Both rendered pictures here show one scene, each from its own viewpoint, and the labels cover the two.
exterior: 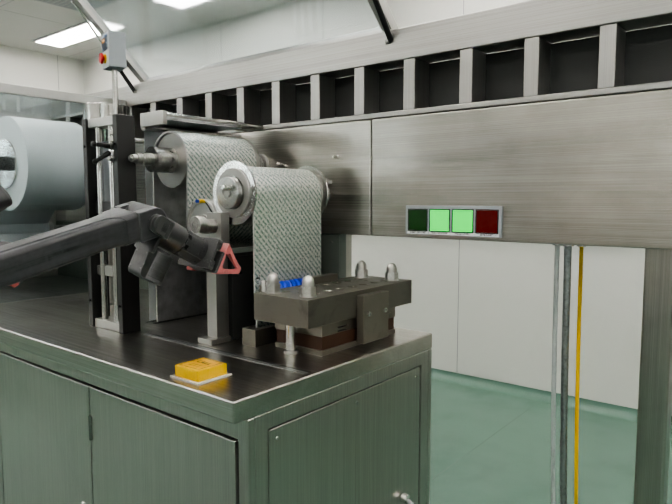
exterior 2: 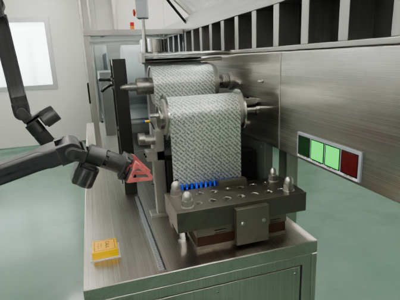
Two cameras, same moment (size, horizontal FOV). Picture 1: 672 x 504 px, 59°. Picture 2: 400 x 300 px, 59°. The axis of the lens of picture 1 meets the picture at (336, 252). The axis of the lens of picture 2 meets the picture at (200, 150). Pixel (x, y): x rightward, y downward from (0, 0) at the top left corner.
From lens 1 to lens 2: 0.75 m
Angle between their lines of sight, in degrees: 35
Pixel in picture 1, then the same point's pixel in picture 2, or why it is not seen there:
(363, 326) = (236, 233)
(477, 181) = (345, 122)
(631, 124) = not seen: outside the picture
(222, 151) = (184, 77)
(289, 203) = (206, 124)
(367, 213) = (277, 131)
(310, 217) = (228, 133)
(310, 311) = (179, 221)
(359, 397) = (221, 288)
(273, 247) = (190, 158)
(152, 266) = (80, 177)
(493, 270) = not seen: outside the picture
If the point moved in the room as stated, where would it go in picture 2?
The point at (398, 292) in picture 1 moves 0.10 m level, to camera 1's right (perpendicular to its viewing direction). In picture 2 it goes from (287, 202) to (322, 209)
